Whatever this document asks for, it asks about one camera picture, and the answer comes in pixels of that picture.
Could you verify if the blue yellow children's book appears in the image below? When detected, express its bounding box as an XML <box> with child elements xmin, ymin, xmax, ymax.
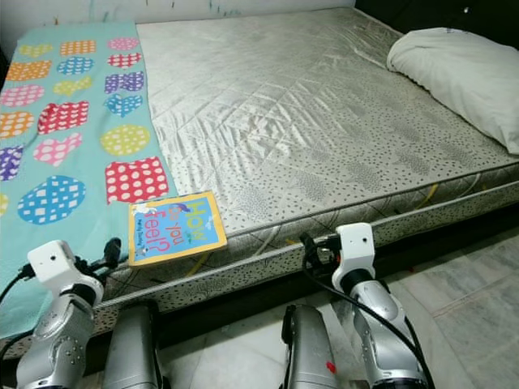
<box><xmin>127</xmin><ymin>191</ymin><xmax>229</xmax><ymax>267</ymax></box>

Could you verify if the white printed pillow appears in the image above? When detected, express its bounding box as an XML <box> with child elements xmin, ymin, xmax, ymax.
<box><xmin>387</xmin><ymin>28</ymin><xmax>519</xmax><ymax>155</ymax></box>

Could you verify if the silver right robot leg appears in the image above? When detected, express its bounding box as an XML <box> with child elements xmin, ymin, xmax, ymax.
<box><xmin>282</xmin><ymin>306</ymin><xmax>341</xmax><ymax>389</ymax></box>

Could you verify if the teal patchwork polka dot blanket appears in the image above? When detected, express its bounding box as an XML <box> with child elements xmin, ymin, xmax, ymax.
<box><xmin>0</xmin><ymin>22</ymin><xmax>179</xmax><ymax>337</ymax></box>

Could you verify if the quilted grey mattress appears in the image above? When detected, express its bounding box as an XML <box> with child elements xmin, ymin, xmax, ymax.
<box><xmin>0</xmin><ymin>8</ymin><xmax>519</xmax><ymax>341</ymax></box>

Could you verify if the black tufted headboard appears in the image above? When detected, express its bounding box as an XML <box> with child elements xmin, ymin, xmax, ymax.
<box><xmin>353</xmin><ymin>0</ymin><xmax>519</xmax><ymax>37</ymax></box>

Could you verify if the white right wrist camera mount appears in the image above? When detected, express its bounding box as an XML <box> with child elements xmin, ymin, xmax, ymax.
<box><xmin>332</xmin><ymin>223</ymin><xmax>376</xmax><ymax>284</ymax></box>

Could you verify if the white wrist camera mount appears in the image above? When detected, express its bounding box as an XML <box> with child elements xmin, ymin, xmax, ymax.
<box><xmin>332</xmin><ymin>223</ymin><xmax>376</xmax><ymax>284</ymax></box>
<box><xmin>27</xmin><ymin>240</ymin><xmax>98</xmax><ymax>297</ymax></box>

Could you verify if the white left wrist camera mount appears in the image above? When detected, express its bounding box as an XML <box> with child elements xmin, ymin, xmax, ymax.
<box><xmin>27</xmin><ymin>240</ymin><xmax>98</xmax><ymax>297</ymax></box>

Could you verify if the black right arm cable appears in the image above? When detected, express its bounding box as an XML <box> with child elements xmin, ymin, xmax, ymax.
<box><xmin>302</xmin><ymin>243</ymin><xmax>422</xmax><ymax>389</ymax></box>

